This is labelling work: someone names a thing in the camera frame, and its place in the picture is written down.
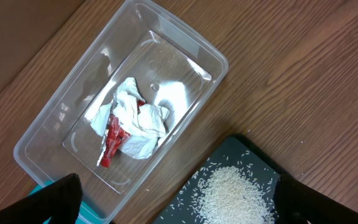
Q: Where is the pile of white rice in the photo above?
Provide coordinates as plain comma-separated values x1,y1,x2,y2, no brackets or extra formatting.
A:
169,149,276,224

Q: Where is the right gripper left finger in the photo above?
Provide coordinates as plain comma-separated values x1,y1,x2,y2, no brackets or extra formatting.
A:
0,173,83,223

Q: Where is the teal plastic serving tray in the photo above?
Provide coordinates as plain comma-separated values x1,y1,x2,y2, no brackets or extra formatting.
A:
29,180,104,224

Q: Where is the black rectangular tray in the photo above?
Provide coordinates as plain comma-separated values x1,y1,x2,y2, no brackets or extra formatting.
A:
152,134,288,224

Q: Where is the clear plastic waste bin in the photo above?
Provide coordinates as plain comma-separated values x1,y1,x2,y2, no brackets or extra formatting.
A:
14,1,228,223

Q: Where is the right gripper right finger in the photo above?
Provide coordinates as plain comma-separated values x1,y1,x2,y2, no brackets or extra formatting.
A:
273,174,358,224

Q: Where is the white napkin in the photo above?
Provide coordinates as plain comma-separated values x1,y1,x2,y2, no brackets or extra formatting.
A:
91,77,170,159

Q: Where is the red snack wrapper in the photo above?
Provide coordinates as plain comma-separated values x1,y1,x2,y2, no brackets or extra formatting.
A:
96,100,131,168

